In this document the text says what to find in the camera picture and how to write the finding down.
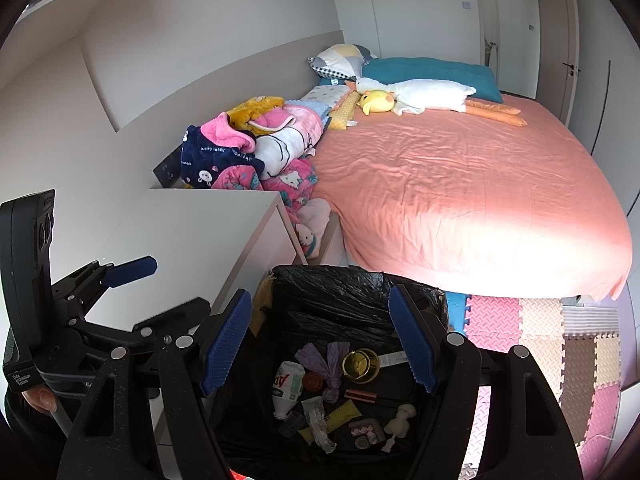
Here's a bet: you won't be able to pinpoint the gold foil cup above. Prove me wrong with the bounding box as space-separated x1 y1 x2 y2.
341 349 381 385

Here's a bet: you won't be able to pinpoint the white milk bottle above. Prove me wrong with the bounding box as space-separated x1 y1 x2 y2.
271 360 306 421

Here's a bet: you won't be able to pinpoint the white plastic pouch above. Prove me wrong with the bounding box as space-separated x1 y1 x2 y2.
301 396 337 453

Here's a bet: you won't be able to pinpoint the black wall socket panel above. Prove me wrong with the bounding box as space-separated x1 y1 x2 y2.
152 149 183 187

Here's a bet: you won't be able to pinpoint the foam puzzle floor mats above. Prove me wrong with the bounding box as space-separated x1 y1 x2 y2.
447 292 626 480

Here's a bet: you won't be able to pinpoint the grey plastic holder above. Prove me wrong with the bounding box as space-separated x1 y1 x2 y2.
350 417 385 448

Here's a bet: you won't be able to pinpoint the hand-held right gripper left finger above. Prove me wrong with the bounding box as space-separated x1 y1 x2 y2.
57 287 253 480

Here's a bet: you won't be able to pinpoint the checkered pillow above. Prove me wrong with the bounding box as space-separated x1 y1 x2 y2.
307 44 378 81

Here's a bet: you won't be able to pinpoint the white door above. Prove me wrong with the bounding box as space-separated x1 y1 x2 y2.
540 0 612 153

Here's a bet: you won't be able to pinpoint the cardboard box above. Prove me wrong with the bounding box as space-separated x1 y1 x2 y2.
249 274 275 337

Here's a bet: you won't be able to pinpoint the bed with pink sheet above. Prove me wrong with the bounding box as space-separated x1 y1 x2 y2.
305 92 631 301

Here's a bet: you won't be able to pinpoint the person's left hand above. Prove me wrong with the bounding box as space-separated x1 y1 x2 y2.
21 386 58 418

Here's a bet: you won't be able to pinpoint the pink fleece garment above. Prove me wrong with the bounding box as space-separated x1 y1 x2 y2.
200 112 257 153

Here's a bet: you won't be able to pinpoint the white cat plush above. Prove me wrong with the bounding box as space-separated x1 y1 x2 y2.
295 198 332 258

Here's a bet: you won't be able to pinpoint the yellow dotted bolster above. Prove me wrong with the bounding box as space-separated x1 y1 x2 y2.
327 91 362 131

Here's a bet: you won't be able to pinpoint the purple plastic bag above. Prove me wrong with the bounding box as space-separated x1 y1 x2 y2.
294 341 352 403

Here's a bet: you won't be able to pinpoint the navy printed robe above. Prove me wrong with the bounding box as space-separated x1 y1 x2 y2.
181 124 266 191

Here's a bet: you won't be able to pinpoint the white pink printed blanket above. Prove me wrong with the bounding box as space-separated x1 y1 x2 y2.
252 102 326 176

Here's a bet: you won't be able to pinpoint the yellow snack wrapper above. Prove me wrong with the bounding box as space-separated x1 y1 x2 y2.
298 402 362 436

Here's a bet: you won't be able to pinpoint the pale dotted blanket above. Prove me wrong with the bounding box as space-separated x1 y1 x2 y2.
300 85 351 111

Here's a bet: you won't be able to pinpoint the yellow duck plush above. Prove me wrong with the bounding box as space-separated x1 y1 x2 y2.
356 90 397 116

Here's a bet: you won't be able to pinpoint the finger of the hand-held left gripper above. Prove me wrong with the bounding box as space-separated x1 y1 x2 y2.
54 255 159 307
131 296 212 357

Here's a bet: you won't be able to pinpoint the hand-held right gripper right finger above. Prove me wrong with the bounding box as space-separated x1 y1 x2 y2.
388 284 583 480

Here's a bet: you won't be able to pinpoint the white goose plush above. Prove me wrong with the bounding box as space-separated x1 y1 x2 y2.
356 77 528 128
361 57 503 105

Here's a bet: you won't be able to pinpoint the yellow fleece garment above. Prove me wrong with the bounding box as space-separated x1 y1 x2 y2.
227 96 286 128

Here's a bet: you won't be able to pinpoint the clear plastic cup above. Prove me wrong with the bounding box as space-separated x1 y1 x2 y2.
278 412 303 438

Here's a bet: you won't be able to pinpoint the pink cat print blanket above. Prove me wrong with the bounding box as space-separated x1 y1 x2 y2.
210 157 318 211

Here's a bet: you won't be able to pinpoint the black trash bag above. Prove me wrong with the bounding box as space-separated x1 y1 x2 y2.
210 265 451 480

